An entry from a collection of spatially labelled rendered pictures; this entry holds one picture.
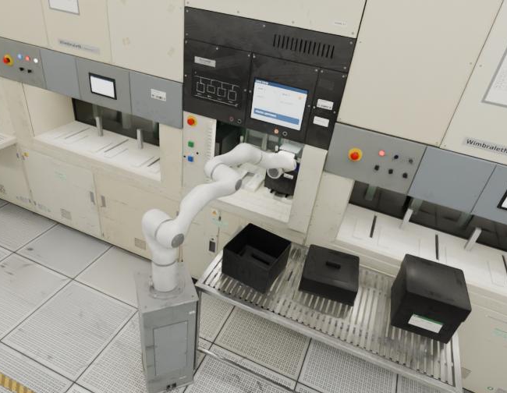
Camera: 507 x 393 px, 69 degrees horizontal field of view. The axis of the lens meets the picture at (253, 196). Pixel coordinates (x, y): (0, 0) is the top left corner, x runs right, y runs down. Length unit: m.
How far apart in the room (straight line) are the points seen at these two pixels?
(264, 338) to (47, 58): 2.35
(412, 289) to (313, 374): 1.05
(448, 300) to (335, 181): 0.78
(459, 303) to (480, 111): 0.85
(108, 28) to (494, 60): 1.94
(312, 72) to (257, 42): 0.31
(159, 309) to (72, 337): 1.03
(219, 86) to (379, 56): 0.83
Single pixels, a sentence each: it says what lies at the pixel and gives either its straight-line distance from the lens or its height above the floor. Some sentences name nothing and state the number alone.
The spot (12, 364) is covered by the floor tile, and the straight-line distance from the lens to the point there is 2.82.
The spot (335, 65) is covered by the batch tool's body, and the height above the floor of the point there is 1.82.
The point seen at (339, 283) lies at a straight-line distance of 1.98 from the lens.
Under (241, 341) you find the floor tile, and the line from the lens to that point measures 2.70.
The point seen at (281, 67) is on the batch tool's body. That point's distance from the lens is 1.92.
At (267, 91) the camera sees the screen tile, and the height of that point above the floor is 1.63.
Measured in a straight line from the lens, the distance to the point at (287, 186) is 2.37.
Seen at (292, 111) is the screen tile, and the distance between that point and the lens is 1.95.
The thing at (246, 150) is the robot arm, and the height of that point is 1.40.
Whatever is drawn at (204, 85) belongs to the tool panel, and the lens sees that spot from 2.13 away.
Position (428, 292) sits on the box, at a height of 1.01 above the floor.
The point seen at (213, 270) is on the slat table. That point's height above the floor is 0.76.
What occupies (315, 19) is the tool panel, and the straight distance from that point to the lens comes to 1.85.
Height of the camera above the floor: 2.21
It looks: 33 degrees down
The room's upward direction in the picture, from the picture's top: 8 degrees clockwise
